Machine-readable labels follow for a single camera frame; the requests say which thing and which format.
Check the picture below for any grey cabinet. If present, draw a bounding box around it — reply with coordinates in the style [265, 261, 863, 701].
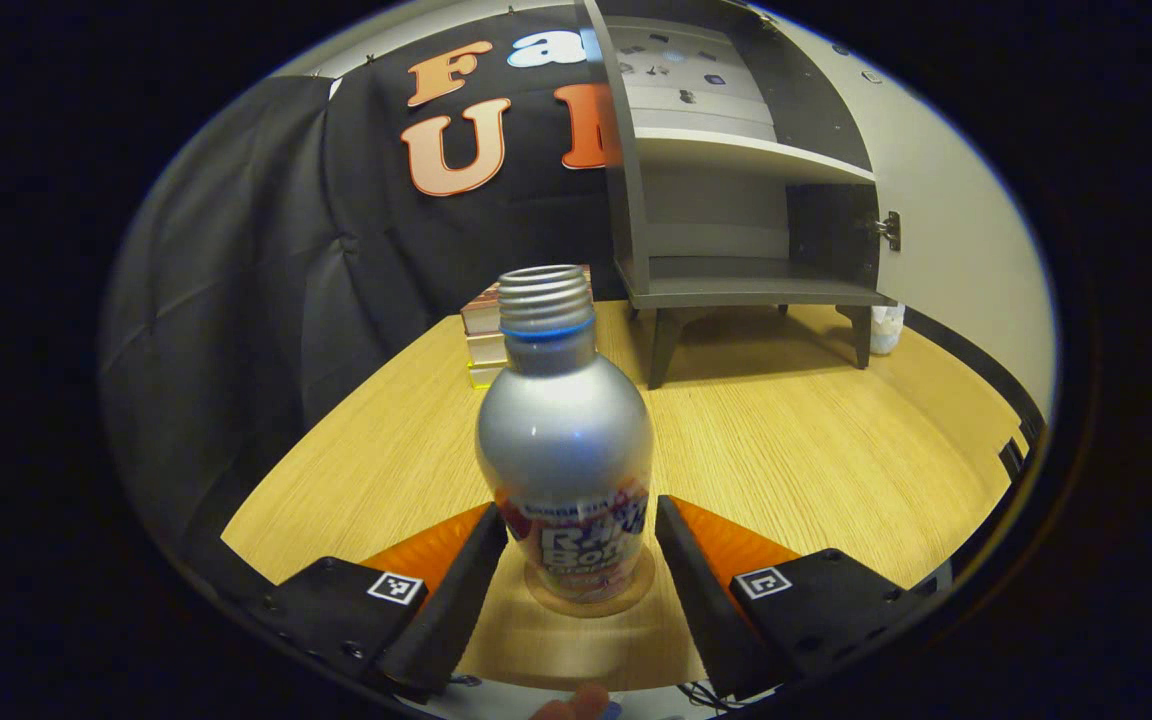
[576, 0, 897, 391]

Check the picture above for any round cork coaster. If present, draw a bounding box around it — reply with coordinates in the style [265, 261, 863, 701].
[524, 545, 657, 619]

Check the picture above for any black backdrop cloth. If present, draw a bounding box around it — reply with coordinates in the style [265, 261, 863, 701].
[101, 5, 637, 561]

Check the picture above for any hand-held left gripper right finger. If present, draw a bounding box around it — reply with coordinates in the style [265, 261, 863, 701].
[654, 495, 927, 701]

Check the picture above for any silver bottle with colourful label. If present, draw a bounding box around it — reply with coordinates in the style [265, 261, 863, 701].
[476, 264, 655, 606]

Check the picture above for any white plastic object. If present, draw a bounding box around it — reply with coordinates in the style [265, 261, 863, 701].
[871, 305, 905, 356]

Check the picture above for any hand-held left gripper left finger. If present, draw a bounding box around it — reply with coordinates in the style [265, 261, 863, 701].
[256, 502, 509, 699]

